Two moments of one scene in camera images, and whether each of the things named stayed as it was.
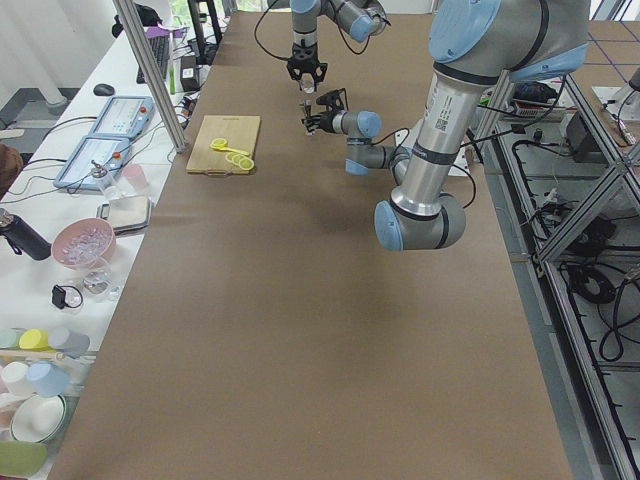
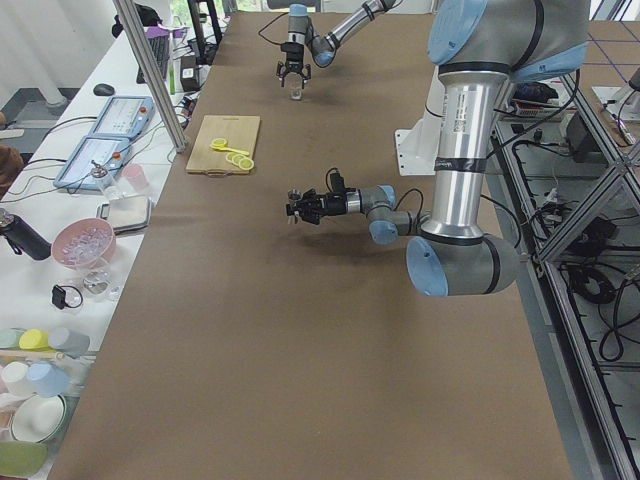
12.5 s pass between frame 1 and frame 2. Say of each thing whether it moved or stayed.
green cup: stayed
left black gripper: moved
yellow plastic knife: stayed
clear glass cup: moved
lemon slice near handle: stayed
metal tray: stayed
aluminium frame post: stayed
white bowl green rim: stayed
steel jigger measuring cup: moved
